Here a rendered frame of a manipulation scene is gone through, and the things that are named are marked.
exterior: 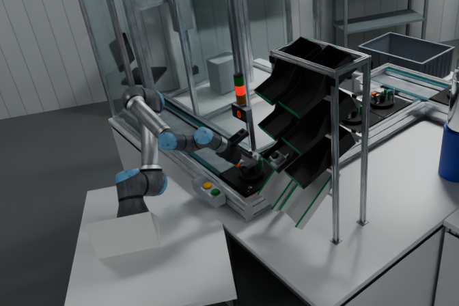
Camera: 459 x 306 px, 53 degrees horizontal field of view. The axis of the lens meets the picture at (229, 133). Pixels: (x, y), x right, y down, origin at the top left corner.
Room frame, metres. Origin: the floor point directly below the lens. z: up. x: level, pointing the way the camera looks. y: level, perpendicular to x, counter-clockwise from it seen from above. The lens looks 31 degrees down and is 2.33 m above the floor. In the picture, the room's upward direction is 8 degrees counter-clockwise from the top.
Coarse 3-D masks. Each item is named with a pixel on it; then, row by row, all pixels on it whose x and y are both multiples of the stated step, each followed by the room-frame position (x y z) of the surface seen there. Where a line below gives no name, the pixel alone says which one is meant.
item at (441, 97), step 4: (448, 88) 2.46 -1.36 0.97; (440, 92) 2.42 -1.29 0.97; (444, 92) 2.42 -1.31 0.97; (448, 92) 2.37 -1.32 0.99; (432, 96) 2.39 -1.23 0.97; (436, 96) 2.38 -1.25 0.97; (440, 96) 2.37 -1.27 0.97; (444, 96) 2.37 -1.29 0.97; (448, 96) 2.34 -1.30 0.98; (436, 100) 2.34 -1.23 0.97; (440, 100) 2.33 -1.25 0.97; (444, 100) 2.32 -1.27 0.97; (448, 100) 2.31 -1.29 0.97; (444, 104) 2.29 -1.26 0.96; (448, 104) 2.27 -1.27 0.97
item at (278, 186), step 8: (272, 176) 1.68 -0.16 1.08; (280, 176) 1.68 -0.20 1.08; (288, 176) 1.65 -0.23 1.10; (264, 184) 1.66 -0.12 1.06; (272, 184) 1.68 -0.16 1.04; (280, 184) 1.65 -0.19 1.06; (288, 184) 1.57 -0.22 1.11; (264, 192) 1.66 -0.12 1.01; (272, 192) 1.65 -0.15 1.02; (280, 192) 1.61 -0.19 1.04; (288, 192) 1.57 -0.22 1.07; (272, 200) 1.61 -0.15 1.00; (280, 200) 1.55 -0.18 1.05; (272, 208) 1.53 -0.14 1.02
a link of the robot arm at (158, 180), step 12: (144, 96) 2.06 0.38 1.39; (156, 96) 2.11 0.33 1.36; (156, 108) 2.07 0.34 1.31; (144, 132) 2.00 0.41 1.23; (144, 144) 1.96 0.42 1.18; (156, 144) 1.97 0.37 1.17; (144, 156) 1.92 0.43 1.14; (156, 156) 1.93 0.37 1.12; (144, 168) 1.87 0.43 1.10; (156, 168) 1.88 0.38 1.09; (156, 180) 1.84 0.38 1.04; (156, 192) 1.82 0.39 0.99
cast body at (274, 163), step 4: (276, 152) 1.58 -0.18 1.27; (280, 152) 1.59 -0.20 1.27; (272, 156) 1.57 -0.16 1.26; (276, 156) 1.57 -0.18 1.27; (280, 156) 1.57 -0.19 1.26; (284, 156) 1.59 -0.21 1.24; (288, 156) 1.60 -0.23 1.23; (272, 160) 1.58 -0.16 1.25; (276, 160) 1.56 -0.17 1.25; (280, 160) 1.56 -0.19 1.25; (284, 160) 1.57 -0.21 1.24; (272, 164) 1.58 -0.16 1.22; (276, 164) 1.56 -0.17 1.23; (280, 164) 1.56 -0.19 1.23; (276, 168) 1.56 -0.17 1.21
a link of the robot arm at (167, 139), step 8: (128, 88) 2.07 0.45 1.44; (136, 88) 2.07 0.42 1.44; (128, 96) 1.99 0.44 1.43; (136, 96) 1.99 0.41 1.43; (128, 104) 1.96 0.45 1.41; (136, 104) 1.95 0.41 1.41; (144, 104) 1.95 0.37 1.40; (136, 112) 1.92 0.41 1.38; (144, 112) 1.89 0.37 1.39; (152, 112) 1.89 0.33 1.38; (144, 120) 1.86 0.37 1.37; (152, 120) 1.84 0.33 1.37; (160, 120) 1.84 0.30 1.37; (152, 128) 1.80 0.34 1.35; (160, 128) 1.78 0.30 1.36; (168, 128) 1.78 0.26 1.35; (160, 136) 1.73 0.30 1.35; (168, 136) 1.71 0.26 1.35; (176, 136) 1.74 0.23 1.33; (184, 136) 1.77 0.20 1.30; (160, 144) 1.71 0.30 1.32; (168, 144) 1.69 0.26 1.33; (176, 144) 1.71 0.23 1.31; (184, 144) 1.74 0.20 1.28
